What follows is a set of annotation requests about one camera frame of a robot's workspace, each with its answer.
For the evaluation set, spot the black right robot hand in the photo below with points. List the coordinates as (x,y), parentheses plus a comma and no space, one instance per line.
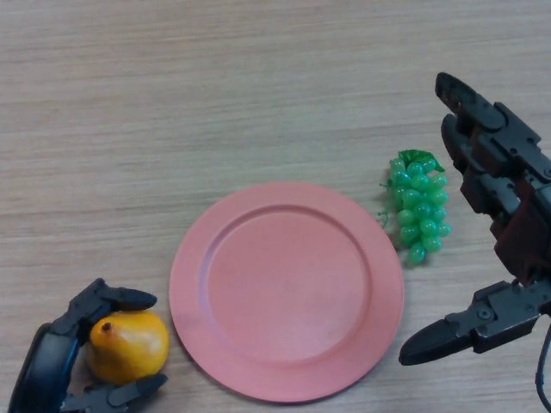
(521,189)

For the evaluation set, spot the pink round plate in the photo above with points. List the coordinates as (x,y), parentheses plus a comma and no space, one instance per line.
(284,292)

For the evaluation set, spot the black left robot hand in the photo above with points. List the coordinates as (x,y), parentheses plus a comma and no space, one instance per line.
(45,365)

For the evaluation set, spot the green grape bunch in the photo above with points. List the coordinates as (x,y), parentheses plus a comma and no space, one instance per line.
(419,211)

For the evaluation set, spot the yellow pear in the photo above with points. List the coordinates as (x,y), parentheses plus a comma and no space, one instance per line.
(129,348)

